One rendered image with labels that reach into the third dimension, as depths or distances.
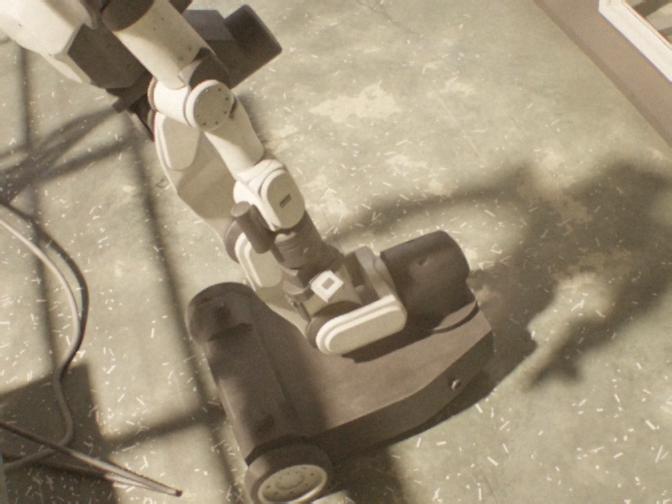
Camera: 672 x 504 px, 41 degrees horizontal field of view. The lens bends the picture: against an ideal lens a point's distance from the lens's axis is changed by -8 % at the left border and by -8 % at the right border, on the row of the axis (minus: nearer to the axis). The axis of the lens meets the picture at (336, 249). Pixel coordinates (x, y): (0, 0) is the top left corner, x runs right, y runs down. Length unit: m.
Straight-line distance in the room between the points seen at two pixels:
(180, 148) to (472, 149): 1.40
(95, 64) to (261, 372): 0.97
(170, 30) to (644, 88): 1.96
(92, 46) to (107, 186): 1.72
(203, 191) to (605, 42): 1.81
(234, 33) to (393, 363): 0.90
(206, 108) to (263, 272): 0.56
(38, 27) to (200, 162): 0.45
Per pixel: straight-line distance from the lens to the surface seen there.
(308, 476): 2.18
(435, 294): 2.17
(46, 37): 1.47
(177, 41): 1.40
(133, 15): 1.35
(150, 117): 1.66
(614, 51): 3.22
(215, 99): 1.43
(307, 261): 1.67
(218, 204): 1.83
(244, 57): 1.65
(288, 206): 1.58
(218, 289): 2.42
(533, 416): 2.29
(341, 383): 2.20
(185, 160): 1.70
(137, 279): 2.83
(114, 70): 1.54
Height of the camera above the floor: 1.93
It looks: 45 degrees down
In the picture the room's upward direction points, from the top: 15 degrees counter-clockwise
